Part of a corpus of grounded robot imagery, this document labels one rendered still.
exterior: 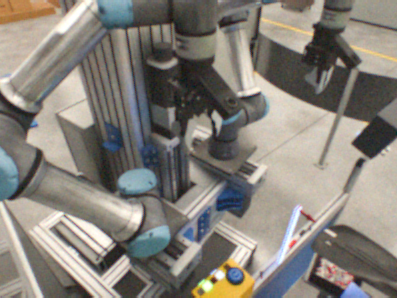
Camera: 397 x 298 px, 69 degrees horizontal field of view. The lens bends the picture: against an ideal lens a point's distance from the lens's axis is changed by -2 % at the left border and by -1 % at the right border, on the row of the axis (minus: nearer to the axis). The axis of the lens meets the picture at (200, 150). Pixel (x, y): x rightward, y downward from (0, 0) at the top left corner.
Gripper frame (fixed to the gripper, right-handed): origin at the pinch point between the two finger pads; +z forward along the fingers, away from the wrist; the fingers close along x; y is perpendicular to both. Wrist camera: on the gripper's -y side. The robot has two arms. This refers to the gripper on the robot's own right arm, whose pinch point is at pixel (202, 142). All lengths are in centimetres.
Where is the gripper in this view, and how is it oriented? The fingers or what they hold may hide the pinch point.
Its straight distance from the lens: 65.9
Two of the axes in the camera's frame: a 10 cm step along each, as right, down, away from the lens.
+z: 0.0, 7.6, 6.5
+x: -7.5, 4.3, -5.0
